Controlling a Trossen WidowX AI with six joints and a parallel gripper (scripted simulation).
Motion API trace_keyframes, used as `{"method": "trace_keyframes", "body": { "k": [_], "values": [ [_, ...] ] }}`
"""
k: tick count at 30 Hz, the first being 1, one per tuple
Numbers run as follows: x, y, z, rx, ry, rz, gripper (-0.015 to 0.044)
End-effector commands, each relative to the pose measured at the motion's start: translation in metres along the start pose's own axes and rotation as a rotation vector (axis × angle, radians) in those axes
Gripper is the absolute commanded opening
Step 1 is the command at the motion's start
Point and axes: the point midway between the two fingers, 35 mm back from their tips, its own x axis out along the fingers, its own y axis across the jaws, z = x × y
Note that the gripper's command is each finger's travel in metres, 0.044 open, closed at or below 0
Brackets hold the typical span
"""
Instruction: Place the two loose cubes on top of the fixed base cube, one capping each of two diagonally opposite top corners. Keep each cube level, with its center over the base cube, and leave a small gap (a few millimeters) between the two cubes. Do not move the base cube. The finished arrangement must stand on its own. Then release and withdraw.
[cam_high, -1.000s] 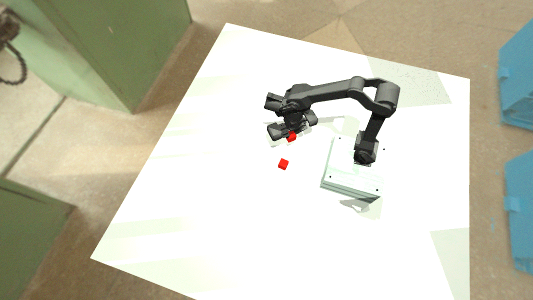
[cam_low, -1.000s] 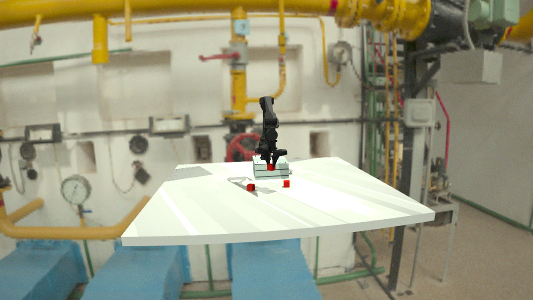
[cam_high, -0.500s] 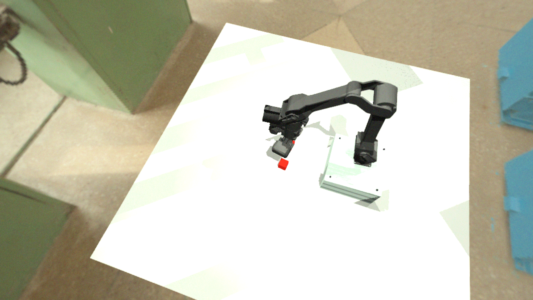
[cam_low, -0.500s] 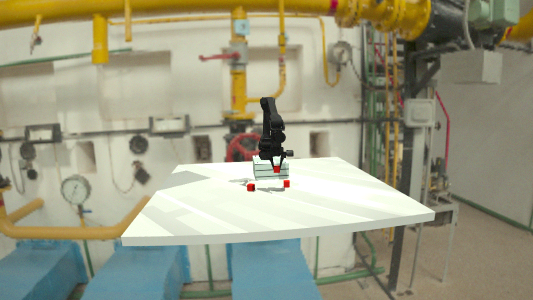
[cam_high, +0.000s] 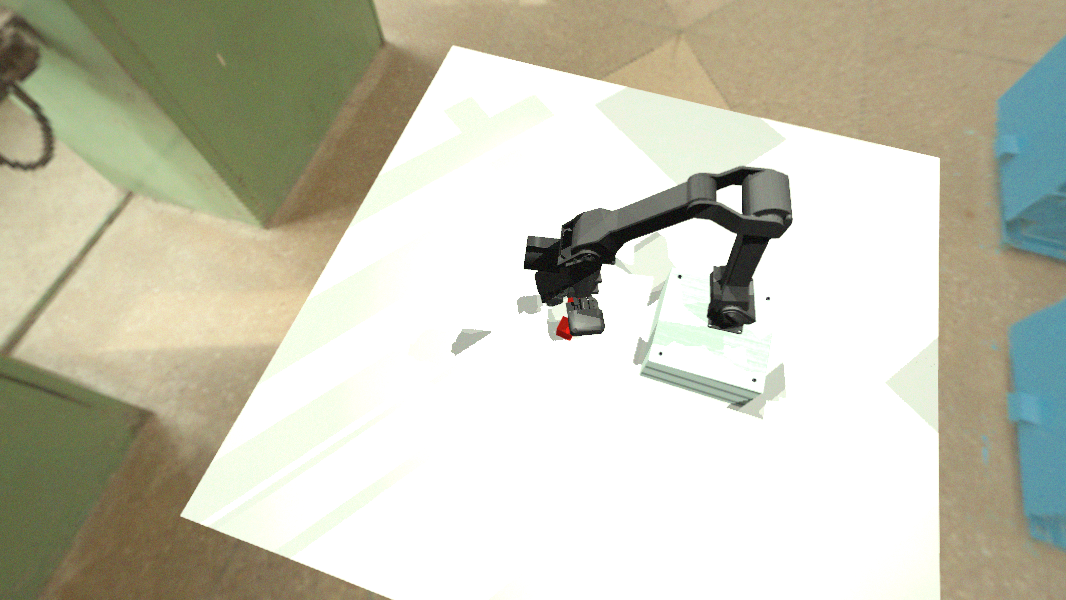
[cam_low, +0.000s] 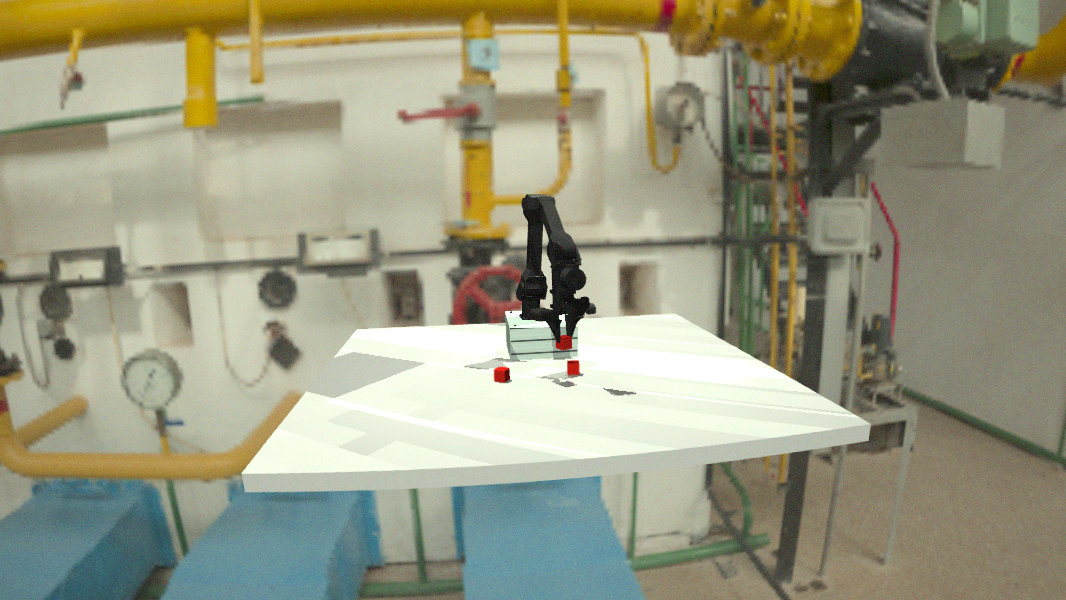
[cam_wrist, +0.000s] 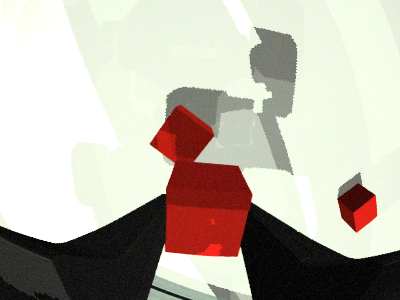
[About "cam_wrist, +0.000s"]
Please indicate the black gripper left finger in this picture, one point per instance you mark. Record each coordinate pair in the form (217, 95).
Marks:
(116, 262)

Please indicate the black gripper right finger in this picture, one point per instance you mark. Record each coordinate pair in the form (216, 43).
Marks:
(283, 264)

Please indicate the red cube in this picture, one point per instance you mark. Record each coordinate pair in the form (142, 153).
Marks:
(207, 207)
(358, 207)
(182, 136)

